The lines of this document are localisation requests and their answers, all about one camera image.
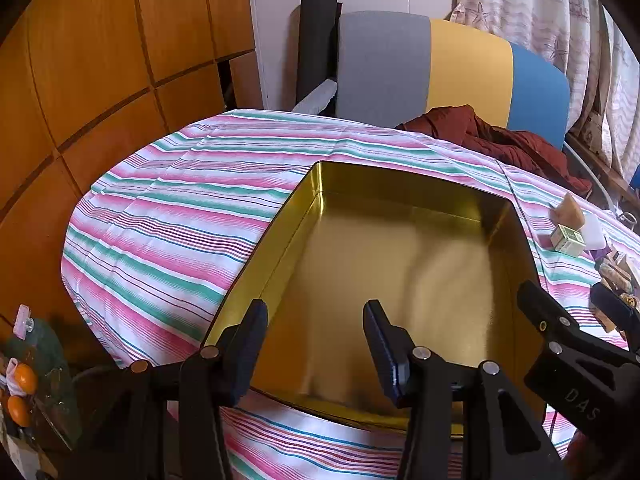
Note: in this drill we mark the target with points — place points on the striped tablecloth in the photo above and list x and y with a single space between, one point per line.
175 210

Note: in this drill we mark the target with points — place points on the green bag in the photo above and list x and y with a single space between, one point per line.
50 375

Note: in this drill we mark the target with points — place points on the patterned beige curtain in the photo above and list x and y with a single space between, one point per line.
540 5

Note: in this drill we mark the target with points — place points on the dark red jacket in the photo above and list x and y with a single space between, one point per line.
525 145

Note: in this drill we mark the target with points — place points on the pink clip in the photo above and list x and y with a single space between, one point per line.
22 317

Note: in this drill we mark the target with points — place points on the cream box with green top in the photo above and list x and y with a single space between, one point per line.
567 240

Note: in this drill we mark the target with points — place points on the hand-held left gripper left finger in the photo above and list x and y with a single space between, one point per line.
247 355

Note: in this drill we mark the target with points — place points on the wooden cabinet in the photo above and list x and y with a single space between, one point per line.
100 60

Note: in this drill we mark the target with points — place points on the white sponge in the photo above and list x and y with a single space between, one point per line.
595 232

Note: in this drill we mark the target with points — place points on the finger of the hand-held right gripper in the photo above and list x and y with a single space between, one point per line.
615 310
542 310

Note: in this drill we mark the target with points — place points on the noodle snack packet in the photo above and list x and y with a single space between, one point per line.
617 272

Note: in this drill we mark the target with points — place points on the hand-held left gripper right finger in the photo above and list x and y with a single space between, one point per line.
387 360

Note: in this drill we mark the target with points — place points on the mustard yellow sponge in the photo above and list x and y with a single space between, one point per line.
570 212

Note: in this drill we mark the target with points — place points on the gold tin box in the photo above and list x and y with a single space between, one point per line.
400 260

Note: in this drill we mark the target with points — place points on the wooden side table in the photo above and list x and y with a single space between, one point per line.
600 170

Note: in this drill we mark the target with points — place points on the orange fruit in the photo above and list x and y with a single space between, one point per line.
26 377
17 407

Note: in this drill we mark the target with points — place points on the grey yellow blue chair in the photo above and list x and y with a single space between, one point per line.
385 65

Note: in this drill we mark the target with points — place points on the purple packet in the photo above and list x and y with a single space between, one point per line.
602 255

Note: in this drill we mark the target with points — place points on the cardboard box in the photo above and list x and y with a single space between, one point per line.
595 122

